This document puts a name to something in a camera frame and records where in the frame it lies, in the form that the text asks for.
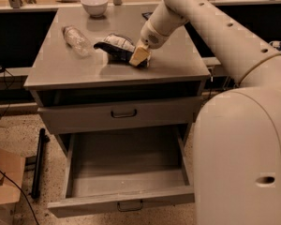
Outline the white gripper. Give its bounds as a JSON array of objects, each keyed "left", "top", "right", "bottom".
[{"left": 129, "top": 21, "right": 168, "bottom": 67}]

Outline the blue chip bag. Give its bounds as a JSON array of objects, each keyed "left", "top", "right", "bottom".
[{"left": 94, "top": 33, "right": 150, "bottom": 68}]

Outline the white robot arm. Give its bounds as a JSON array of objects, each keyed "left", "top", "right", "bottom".
[{"left": 130, "top": 0, "right": 281, "bottom": 225}]

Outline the grey drawer cabinet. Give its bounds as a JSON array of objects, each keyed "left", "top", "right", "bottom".
[{"left": 25, "top": 4, "right": 209, "bottom": 147}]

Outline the open grey lower drawer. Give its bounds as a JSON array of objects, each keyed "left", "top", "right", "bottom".
[{"left": 48, "top": 126, "right": 194, "bottom": 218}]

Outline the small black box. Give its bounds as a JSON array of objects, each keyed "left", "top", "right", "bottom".
[{"left": 141, "top": 12, "right": 153, "bottom": 21}]

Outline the clear plastic bottle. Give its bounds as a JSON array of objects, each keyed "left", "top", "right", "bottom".
[{"left": 62, "top": 25, "right": 92, "bottom": 57}]

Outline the black bar on floor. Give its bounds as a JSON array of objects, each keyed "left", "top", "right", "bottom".
[{"left": 31, "top": 128, "right": 50, "bottom": 199}]

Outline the cardboard box left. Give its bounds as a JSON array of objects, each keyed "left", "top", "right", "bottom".
[{"left": 0, "top": 148, "right": 25, "bottom": 225}]

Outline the black upper drawer handle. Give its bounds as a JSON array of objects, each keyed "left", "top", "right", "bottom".
[{"left": 111, "top": 109, "right": 138, "bottom": 119}]

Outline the black drawer handle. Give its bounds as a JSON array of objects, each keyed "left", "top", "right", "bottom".
[
  {"left": 111, "top": 109, "right": 138, "bottom": 119},
  {"left": 117, "top": 200, "right": 143, "bottom": 213}
]

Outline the black lower drawer handle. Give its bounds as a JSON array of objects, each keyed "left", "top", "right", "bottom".
[{"left": 117, "top": 200, "right": 143, "bottom": 213}]

